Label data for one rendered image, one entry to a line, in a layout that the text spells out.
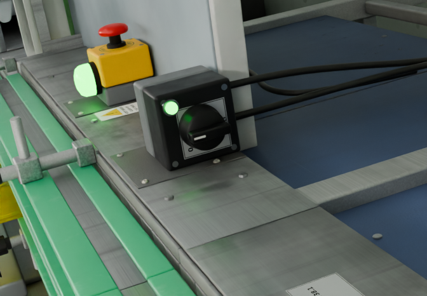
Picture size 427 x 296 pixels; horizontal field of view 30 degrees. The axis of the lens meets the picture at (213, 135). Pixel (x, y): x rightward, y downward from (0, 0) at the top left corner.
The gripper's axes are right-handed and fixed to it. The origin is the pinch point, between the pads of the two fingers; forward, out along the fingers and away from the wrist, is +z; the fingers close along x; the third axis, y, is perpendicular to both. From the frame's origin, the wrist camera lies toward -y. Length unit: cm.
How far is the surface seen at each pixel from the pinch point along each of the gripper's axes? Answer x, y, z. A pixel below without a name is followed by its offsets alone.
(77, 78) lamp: 56, 5, -1
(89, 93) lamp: 57, 8, 0
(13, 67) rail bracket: 13.3, 11.8, -5.5
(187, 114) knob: 88, 3, 3
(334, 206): 102, 10, 10
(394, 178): 102, 9, 17
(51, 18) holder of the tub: 8.6, 5.6, 4.0
